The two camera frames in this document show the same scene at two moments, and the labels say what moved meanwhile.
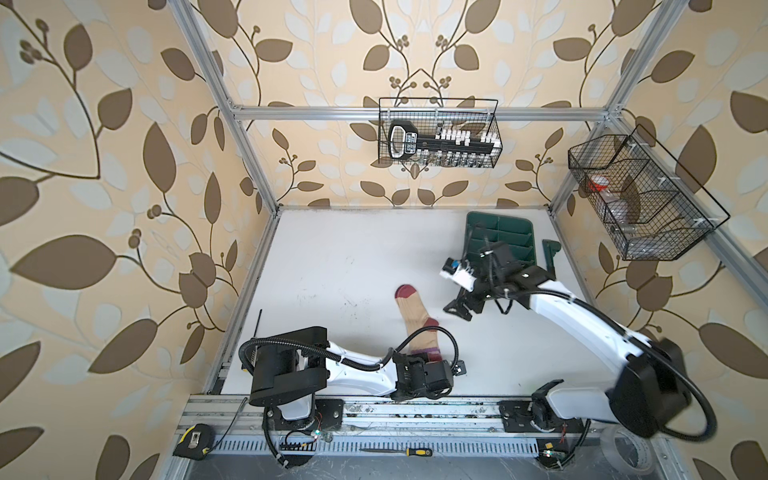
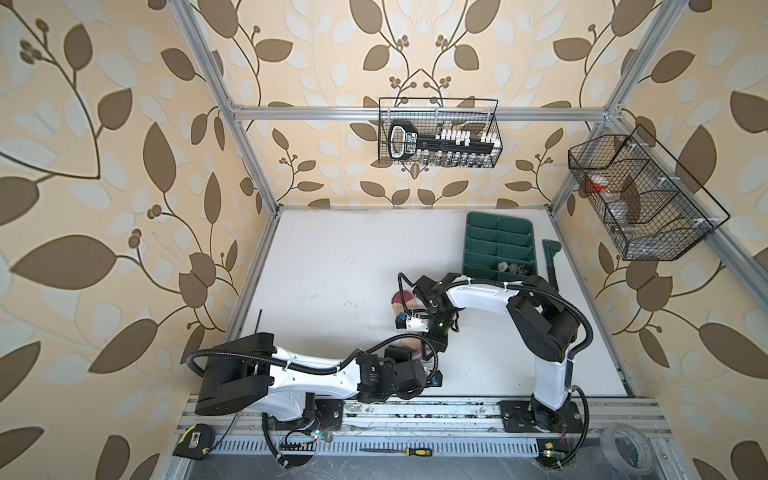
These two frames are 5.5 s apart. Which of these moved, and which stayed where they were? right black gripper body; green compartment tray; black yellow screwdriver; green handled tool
Moved: right black gripper body
Stayed: green compartment tray; green handled tool; black yellow screwdriver
